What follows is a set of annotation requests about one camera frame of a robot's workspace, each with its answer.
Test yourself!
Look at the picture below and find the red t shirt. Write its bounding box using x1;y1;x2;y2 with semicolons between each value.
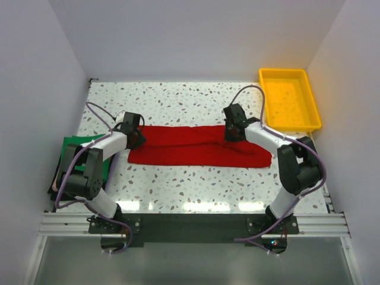
128;125;272;169

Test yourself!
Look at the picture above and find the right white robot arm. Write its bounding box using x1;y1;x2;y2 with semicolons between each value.
223;104;327;233

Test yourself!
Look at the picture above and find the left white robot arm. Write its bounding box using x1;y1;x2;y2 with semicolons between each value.
55;112;146;233

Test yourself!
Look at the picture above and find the yellow plastic bin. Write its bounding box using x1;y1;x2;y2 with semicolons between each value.
259;68;322;132

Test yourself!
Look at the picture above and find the green folded t shirt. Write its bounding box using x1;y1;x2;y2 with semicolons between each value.
60;134;114;185

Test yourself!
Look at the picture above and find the pink folded t shirt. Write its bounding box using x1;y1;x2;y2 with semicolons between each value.
52;176;59;192

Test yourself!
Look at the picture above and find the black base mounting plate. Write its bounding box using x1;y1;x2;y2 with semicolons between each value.
88;212;299;249

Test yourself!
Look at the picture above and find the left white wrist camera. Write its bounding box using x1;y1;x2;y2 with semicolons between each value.
115;111;125;123

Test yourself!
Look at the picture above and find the aluminium frame rail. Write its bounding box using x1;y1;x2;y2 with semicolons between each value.
24;189;364;284

